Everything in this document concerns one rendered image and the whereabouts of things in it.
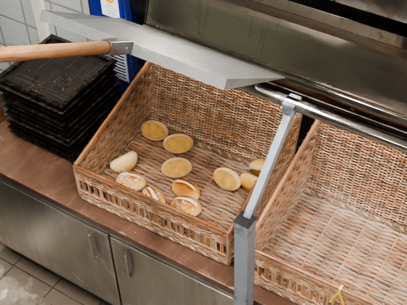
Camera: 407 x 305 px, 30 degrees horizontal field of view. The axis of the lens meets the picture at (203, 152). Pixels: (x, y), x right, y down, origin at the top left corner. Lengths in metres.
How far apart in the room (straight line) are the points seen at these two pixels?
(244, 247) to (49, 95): 0.88
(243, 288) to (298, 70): 0.66
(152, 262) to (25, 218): 0.57
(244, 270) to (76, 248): 0.81
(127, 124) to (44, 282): 0.79
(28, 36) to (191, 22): 0.84
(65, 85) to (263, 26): 0.67
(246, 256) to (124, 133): 0.77
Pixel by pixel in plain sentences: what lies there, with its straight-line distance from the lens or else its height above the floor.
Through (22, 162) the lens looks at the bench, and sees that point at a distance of 2.58.
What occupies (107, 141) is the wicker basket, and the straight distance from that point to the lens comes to 2.42.
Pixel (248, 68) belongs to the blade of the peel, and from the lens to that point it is 2.00.
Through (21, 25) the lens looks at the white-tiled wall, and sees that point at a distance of 2.98.
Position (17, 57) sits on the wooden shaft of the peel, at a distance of 1.50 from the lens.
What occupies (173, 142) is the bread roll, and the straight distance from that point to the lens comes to 2.47.
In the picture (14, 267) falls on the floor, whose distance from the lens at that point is 3.04.
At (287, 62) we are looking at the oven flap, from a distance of 2.24.
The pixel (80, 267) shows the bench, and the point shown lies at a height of 0.25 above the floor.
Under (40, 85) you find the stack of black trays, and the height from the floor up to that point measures 0.83.
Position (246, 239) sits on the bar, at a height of 0.91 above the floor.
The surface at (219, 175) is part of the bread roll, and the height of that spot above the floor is 0.64.
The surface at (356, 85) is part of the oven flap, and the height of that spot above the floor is 0.98.
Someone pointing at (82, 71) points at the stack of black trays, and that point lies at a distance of 2.49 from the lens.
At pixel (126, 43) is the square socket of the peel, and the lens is 1.78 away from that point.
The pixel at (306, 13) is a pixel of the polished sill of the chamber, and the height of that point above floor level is 1.16.
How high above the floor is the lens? 2.35
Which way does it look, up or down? 45 degrees down
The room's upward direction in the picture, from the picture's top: 2 degrees counter-clockwise
